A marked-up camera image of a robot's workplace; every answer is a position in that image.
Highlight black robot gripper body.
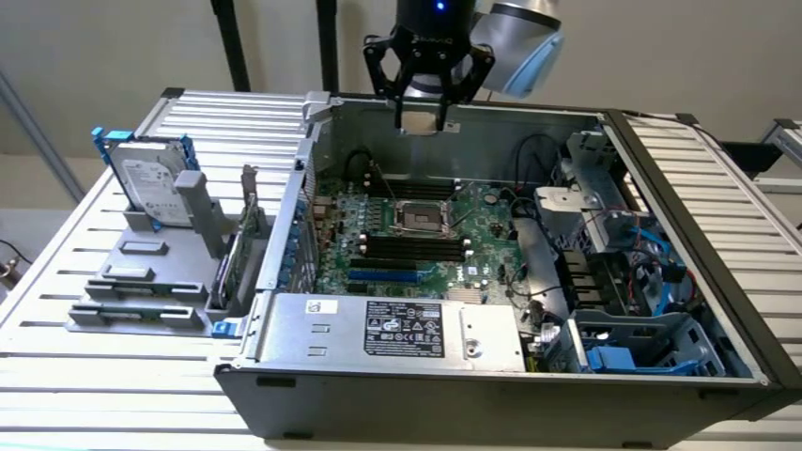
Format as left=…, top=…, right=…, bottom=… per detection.
left=388, top=0, right=481, bottom=79

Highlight square silver CPU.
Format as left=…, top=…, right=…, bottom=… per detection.
left=400, top=111, right=441, bottom=138

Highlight black RAM slot bank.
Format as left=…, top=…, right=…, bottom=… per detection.
left=363, top=233, right=468, bottom=263
left=379, top=177, right=457, bottom=201

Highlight black expansion slot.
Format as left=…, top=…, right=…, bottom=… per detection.
left=348, top=257, right=419, bottom=271

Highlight blue expansion slot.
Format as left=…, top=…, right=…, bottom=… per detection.
left=347, top=268, right=420, bottom=283

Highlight black stand pole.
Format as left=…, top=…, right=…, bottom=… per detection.
left=314, top=0, right=340, bottom=93
left=214, top=0, right=253, bottom=93

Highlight metal drive cage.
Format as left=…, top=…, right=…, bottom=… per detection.
left=532, top=130, right=652, bottom=253

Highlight green motherboard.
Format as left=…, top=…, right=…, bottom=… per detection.
left=310, top=177, right=535, bottom=312

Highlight blue plastic disk caddy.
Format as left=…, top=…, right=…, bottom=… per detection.
left=90, top=126, right=201, bottom=176

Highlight green graphics card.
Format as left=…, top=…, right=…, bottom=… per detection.
left=210, top=163, right=272, bottom=311

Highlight silver air shroud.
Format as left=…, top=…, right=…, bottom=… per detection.
left=511, top=216, right=572, bottom=322

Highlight small silver chipset heatsink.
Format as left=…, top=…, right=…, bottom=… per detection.
left=445, top=288, right=488, bottom=305

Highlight silver hard disk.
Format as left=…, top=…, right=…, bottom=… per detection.
left=109, top=140, right=193, bottom=229

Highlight black box beside table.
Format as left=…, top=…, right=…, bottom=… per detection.
left=717, top=139, right=779, bottom=180

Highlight silver power supply unit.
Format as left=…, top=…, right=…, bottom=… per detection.
left=250, top=292, right=528, bottom=373

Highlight grey printed parts rack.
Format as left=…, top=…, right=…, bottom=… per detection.
left=64, top=170, right=277, bottom=337

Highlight grey disk bay blue clips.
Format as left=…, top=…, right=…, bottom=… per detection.
left=560, top=307, right=730, bottom=378

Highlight black open PC case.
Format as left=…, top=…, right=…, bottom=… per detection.
left=212, top=90, right=786, bottom=442

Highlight black wire bundle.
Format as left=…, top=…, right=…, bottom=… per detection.
left=341, top=148, right=387, bottom=185

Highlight black looped power wire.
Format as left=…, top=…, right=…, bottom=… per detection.
left=513, top=133, right=561, bottom=190

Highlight CPU socket with metal frame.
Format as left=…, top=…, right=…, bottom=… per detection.
left=388, top=198, right=457, bottom=237

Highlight blue SATA wire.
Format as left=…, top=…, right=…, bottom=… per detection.
left=628, top=224, right=697, bottom=321

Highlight aluminium frame table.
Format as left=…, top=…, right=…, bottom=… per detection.
left=750, top=117, right=802, bottom=194

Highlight grey metal frame leg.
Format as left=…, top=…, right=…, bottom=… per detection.
left=0, top=69, right=85, bottom=204

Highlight thin black floor cable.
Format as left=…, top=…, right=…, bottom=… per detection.
left=0, top=238, right=34, bottom=285

